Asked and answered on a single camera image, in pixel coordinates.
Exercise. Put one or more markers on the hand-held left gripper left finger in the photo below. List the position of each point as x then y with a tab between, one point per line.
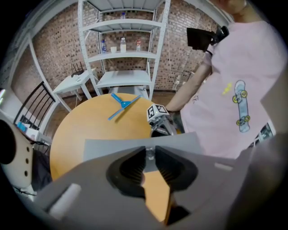
90	193

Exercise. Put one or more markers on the black router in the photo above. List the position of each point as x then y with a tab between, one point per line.
77	72

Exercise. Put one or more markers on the white cup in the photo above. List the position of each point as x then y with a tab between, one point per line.
113	49

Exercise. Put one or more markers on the black worn camera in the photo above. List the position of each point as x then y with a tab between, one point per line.
199	39

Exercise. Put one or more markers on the blue label water bottle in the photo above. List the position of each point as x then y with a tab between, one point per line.
103	47

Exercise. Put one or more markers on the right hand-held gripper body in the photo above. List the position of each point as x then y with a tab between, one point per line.
158	116

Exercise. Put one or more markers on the small white table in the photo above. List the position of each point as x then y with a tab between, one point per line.
72	84

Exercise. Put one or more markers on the white metal shelf rack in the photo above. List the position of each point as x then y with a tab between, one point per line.
123	78

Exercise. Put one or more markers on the person's right forearm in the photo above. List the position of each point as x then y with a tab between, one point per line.
191	87

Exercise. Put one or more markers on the red label bottle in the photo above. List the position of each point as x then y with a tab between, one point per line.
138	46

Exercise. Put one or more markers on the person's face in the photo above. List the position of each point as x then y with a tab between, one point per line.
236	7

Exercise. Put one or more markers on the beige plastic chair back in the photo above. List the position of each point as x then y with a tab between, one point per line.
16	161

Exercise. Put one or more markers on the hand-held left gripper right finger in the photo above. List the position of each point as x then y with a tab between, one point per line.
202	184

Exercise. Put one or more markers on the blue plastic packet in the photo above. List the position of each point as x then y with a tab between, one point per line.
22	126

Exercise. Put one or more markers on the blue plastic squeegee tool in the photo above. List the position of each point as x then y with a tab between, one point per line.
123	104

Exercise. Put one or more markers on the milky white bottle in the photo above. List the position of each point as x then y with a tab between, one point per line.
122	46

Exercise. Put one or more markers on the black metal chair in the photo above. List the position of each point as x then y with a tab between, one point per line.
36	103

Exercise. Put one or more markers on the small clear bottle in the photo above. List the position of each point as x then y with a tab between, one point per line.
123	16

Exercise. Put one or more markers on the person in pink shirt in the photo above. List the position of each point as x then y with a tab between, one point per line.
236	63

